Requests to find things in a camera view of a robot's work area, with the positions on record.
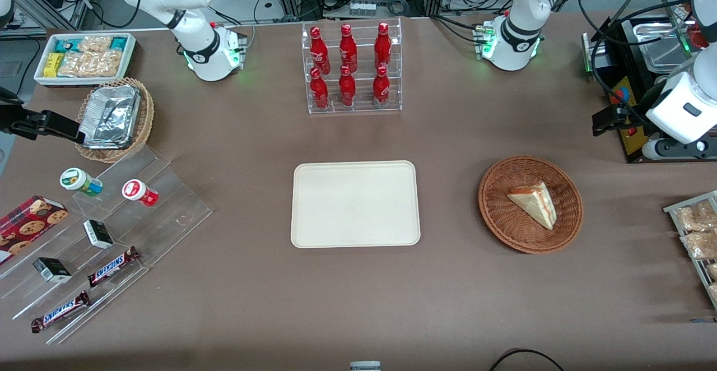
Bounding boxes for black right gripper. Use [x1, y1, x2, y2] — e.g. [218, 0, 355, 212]
[0, 88, 79, 140]

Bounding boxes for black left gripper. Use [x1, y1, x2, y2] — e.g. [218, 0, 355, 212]
[593, 105, 648, 137]

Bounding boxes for triangular sandwich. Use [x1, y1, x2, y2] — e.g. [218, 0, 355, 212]
[507, 182, 558, 230]

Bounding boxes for tan wicker basket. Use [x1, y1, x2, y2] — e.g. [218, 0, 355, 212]
[75, 77, 155, 163]

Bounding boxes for tray of packaged snacks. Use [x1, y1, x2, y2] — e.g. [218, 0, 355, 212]
[663, 191, 717, 310]

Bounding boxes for round brown wicker basket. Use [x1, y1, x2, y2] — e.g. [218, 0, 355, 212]
[478, 155, 584, 254]

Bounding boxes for beige rectangular tray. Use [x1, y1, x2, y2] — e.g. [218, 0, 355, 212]
[290, 160, 421, 248]

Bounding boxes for black food warmer appliance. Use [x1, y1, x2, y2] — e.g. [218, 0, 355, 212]
[581, 0, 717, 163]

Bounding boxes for white plastic snack bin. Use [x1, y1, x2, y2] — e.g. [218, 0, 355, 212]
[34, 32, 137, 87]

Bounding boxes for stacked foil containers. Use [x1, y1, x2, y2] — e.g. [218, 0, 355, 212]
[78, 85, 142, 150]

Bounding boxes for green lid snack cup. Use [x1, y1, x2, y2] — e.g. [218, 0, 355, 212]
[60, 168, 104, 197]

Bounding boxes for clear bag of crackers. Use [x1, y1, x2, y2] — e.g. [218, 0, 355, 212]
[57, 50, 123, 78]
[77, 35, 113, 53]

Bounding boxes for steel warmer pan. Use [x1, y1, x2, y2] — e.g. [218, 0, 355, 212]
[633, 21, 695, 75]

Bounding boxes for red lid snack cup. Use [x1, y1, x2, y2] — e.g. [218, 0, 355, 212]
[122, 179, 159, 207]

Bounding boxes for red cookie box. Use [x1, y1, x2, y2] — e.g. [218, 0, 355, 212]
[0, 195, 69, 265]

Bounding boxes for small black carton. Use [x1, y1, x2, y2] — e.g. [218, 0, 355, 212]
[32, 257, 72, 283]
[83, 220, 114, 249]

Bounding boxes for clear bag of nuts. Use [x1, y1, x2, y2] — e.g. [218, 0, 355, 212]
[675, 201, 717, 231]
[681, 230, 717, 259]

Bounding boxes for clear acrylic stepped display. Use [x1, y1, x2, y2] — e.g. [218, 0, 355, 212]
[0, 146, 213, 345]

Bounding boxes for snickers chocolate bar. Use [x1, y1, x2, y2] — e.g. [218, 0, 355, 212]
[87, 246, 141, 287]
[31, 291, 91, 333]

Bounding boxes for red cola bottle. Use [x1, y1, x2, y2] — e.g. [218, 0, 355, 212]
[374, 22, 392, 70]
[310, 26, 331, 75]
[373, 65, 390, 106]
[310, 67, 329, 110]
[339, 24, 358, 73]
[338, 65, 357, 107]

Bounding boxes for clear acrylic bottle rack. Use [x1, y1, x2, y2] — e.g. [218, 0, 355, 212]
[301, 17, 403, 115]

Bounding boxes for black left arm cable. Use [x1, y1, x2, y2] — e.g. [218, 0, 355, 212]
[576, 0, 695, 128]

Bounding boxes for black looped cable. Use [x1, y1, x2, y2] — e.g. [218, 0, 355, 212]
[489, 348, 566, 371]

